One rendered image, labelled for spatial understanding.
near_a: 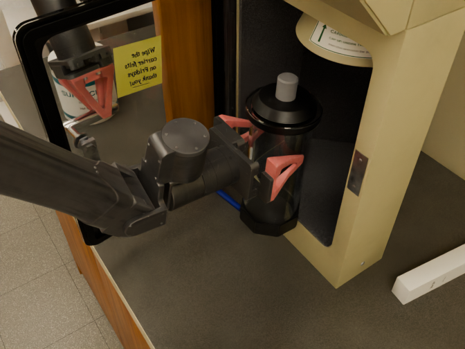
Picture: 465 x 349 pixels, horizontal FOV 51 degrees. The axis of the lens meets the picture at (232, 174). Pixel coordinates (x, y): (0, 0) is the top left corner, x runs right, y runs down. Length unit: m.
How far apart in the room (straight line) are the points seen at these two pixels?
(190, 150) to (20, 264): 1.69
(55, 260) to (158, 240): 1.28
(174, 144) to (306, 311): 0.39
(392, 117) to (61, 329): 1.59
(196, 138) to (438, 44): 0.29
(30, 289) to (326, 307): 1.47
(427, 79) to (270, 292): 0.42
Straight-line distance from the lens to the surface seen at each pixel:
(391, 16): 0.50
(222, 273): 0.85
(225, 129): 0.68
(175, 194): 0.61
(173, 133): 0.57
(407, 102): 0.61
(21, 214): 2.38
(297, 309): 0.82
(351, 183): 0.67
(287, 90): 0.66
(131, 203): 0.57
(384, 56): 0.56
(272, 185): 0.65
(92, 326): 1.94
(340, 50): 0.64
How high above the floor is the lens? 1.65
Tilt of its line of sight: 44 degrees down
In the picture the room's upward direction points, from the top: straight up
